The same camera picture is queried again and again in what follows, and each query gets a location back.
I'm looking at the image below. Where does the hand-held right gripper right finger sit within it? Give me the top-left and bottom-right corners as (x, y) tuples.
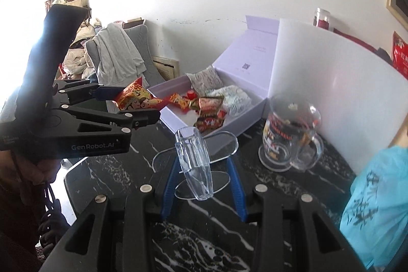
(227, 160), (364, 272)

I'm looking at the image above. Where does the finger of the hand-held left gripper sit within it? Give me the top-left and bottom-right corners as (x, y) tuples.
(49, 105), (160, 135)
(53, 79), (125, 105)

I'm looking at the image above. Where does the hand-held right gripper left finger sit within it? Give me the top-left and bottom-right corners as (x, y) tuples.
(48, 159), (180, 272)

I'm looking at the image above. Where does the red cartoon snack packet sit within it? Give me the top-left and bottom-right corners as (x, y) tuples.
(115, 77), (169, 111)
(168, 93), (192, 115)

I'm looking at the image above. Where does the clear plastic airplane toy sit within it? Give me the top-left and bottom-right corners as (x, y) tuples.
(152, 128), (239, 201)

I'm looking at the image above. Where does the brown biscuit packet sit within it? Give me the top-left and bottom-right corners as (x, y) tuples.
(194, 109), (227, 133)

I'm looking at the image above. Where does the red ketchup sachet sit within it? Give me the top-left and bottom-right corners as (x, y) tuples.
(198, 96), (224, 111)

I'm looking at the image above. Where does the white bread packet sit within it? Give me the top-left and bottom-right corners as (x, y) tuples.
(186, 66), (220, 97)
(207, 85), (254, 116)

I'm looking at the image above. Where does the lavender gift box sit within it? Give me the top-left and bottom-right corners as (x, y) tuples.
(148, 15), (279, 137)

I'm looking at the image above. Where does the person's left hand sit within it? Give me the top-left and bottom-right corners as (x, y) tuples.
(0, 151), (61, 199)

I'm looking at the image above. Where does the beige hoodie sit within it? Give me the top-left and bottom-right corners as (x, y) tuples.
(92, 23), (147, 88)

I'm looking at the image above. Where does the beige vent cover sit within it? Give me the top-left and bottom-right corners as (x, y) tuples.
(152, 56), (180, 81)

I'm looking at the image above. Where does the grey leaf-pattern chair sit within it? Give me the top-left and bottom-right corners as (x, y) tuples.
(84, 24), (166, 91)

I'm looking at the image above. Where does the printed glass mug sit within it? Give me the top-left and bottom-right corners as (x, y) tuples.
(258, 94), (324, 172)

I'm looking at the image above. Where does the cardboard box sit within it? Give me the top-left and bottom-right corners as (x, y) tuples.
(123, 17), (145, 30)

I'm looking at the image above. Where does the blue plastic bag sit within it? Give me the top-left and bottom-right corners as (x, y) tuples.
(339, 145), (408, 271)

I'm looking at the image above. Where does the white foam board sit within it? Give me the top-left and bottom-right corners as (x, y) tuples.
(268, 18), (408, 177)

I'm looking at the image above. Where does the glass jar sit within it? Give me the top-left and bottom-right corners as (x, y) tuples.
(314, 7), (332, 32)

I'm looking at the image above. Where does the red goji packet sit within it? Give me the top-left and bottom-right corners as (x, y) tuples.
(392, 31), (408, 78)

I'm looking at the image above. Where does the black cord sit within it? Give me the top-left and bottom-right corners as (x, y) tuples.
(38, 183), (69, 247)

